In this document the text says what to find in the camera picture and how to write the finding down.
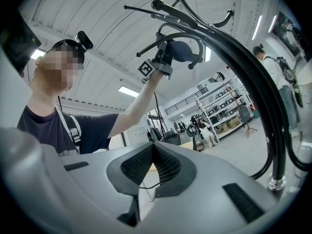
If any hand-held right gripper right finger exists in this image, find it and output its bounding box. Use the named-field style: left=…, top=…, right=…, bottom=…
left=151, top=141, right=280, bottom=234

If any dark grey bag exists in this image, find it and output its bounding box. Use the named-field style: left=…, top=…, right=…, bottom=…
left=238, top=105, right=251, bottom=123

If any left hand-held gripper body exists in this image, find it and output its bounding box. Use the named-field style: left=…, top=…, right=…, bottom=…
left=137, top=60, right=174, bottom=80

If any white metal shelf rack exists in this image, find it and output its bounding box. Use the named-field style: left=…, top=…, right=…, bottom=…
left=195, top=76, right=256, bottom=141

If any black white chest harness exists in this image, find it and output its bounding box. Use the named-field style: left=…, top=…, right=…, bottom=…
left=55, top=105, right=82, bottom=156

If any person's dark t-shirt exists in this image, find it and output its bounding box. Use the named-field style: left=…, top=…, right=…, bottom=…
left=17, top=105, right=120, bottom=157

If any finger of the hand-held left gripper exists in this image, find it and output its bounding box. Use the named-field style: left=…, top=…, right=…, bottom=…
left=155, top=41, right=171, bottom=64

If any person's left forearm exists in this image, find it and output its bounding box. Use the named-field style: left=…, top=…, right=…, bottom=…
left=107, top=71, right=163, bottom=140

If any black coat rack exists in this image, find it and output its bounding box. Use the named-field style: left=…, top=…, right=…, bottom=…
left=123, top=0, right=312, bottom=201

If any long ceiling light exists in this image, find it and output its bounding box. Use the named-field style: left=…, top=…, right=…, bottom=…
left=118, top=85, right=140, bottom=98
left=252, top=15, right=263, bottom=41

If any black office chair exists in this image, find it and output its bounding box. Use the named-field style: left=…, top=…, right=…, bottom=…
left=186, top=123, right=203, bottom=152

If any black metal railing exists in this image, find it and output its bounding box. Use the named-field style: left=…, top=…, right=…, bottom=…
left=164, top=86, right=209, bottom=116

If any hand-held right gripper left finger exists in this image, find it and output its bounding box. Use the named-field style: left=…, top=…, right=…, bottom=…
left=59, top=141, right=156, bottom=229

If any thin black cable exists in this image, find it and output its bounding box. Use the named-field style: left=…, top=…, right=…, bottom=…
left=139, top=181, right=161, bottom=190

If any dark navy cap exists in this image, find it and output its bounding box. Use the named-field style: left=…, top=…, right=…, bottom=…
left=167, top=39, right=195, bottom=63

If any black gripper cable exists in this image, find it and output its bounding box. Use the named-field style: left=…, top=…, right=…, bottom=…
left=153, top=91, right=169, bottom=137

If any person's head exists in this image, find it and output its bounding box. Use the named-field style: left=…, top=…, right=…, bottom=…
left=34, top=39, right=86, bottom=99

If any brown tripod stand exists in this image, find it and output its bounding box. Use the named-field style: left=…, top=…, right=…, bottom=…
left=242, top=120, right=258, bottom=139

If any large black wall screen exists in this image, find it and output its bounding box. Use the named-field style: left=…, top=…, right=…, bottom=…
left=274, top=10, right=309, bottom=57

